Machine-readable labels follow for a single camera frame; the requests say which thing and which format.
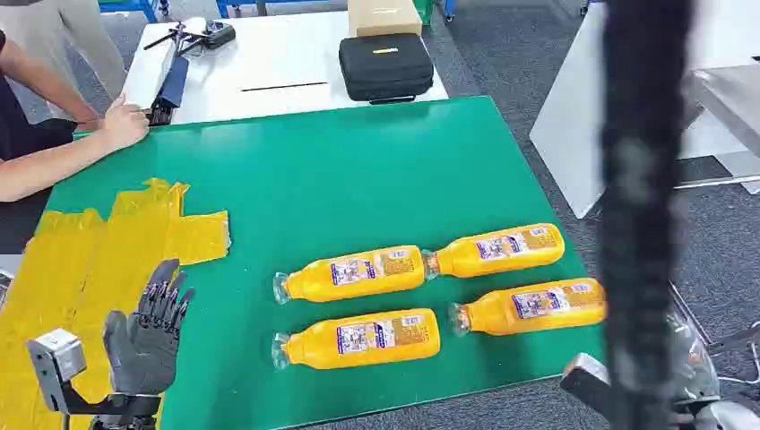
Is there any small black keypad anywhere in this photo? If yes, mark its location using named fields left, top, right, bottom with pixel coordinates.
left=146, top=98, right=174, bottom=127

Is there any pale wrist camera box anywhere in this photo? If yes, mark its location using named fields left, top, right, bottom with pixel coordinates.
left=26, top=328, right=88, bottom=413
left=559, top=352, right=625, bottom=419

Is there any large white side table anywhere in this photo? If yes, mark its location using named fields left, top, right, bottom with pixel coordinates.
left=529, top=0, right=760, bottom=220

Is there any black handheld controller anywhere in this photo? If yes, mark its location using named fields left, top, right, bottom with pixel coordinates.
left=202, top=21, right=238, bottom=50

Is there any brown cardboard box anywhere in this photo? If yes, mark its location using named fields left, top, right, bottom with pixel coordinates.
left=348, top=0, right=424, bottom=38

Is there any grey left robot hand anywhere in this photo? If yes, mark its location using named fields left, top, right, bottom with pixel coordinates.
left=101, top=259, right=196, bottom=397

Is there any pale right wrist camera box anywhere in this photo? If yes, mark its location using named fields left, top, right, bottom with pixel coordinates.
left=559, top=352, right=625, bottom=419

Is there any standing person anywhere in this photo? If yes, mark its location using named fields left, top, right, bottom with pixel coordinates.
left=0, top=0, right=129, bottom=124

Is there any green table mat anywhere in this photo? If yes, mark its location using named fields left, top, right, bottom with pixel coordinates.
left=44, top=96, right=607, bottom=430

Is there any black strip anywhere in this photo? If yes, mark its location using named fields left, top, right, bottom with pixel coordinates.
left=240, top=82, right=330, bottom=94

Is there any person's hand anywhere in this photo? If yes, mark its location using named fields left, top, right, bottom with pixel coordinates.
left=99, top=94, right=151, bottom=151

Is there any yellow plastic sheet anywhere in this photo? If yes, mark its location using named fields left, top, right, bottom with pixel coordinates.
left=0, top=176, right=231, bottom=430

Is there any orange drink bottle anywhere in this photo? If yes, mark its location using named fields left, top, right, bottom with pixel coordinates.
left=271, top=307, right=442, bottom=372
left=449, top=277, right=608, bottom=338
left=422, top=222, right=566, bottom=281
left=272, top=245, right=428, bottom=306

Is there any seated person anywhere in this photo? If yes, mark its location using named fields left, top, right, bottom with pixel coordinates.
left=0, top=30, right=151, bottom=256

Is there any black zip carry case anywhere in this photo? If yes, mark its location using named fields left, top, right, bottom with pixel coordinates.
left=339, top=32, right=436, bottom=106

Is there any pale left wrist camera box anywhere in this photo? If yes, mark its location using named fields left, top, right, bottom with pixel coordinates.
left=26, top=328, right=88, bottom=413

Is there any black folded tripod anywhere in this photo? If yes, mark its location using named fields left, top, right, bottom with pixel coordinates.
left=142, top=22, right=207, bottom=58

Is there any steel bench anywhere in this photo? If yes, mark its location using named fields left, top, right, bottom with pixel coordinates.
left=682, top=56, right=760, bottom=197

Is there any dark blue notebook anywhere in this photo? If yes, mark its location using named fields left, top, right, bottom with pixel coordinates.
left=156, top=56, right=191, bottom=109

